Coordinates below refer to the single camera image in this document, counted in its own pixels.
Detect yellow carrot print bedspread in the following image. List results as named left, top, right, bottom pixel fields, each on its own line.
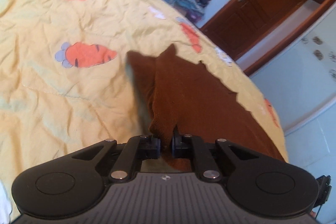
left=0, top=0, right=289, bottom=223

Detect brown wooden door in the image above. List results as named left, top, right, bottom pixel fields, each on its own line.
left=201, top=0, right=307, bottom=60

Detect brown knitted sweater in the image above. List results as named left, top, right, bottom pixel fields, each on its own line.
left=127, top=45, right=285, bottom=171

